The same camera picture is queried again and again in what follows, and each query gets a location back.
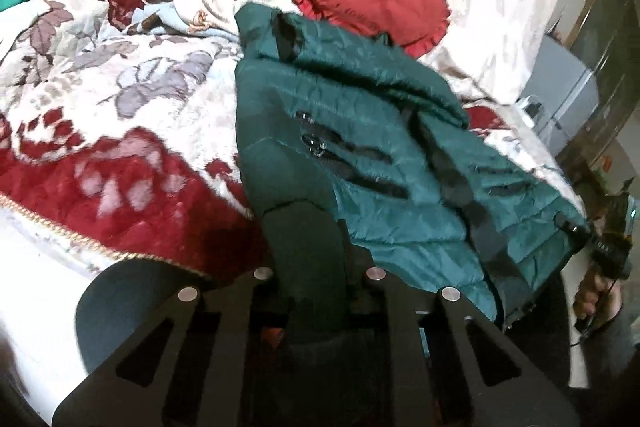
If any grey bedside cabinet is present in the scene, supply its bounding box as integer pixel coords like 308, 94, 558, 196
516, 36, 599, 157

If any green quilted puffer jacket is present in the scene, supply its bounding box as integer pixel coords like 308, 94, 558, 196
235, 3, 582, 323

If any person's right hand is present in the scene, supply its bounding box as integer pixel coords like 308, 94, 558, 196
573, 265, 623, 323

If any floral red white blanket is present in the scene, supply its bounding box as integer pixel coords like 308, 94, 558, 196
0, 0, 586, 281

